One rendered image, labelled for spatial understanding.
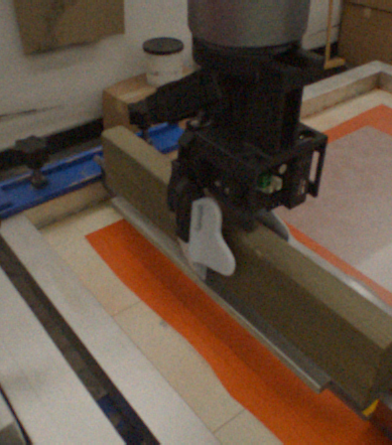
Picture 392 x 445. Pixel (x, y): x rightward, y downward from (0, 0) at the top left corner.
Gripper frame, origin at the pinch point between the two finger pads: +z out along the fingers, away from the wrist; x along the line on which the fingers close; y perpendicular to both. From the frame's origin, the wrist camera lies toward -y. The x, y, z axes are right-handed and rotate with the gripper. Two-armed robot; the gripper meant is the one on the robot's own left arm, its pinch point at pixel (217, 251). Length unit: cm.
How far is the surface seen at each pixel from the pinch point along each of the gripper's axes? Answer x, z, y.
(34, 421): -20.3, 1.1, 4.6
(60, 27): 73, 42, -194
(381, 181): 35.5, 9.8, -5.2
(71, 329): -13.0, 6.4, -5.5
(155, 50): 111, 56, -176
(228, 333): 0.2, 9.8, 1.9
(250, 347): 0.7, 9.7, 4.6
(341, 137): 41.1, 9.8, -17.0
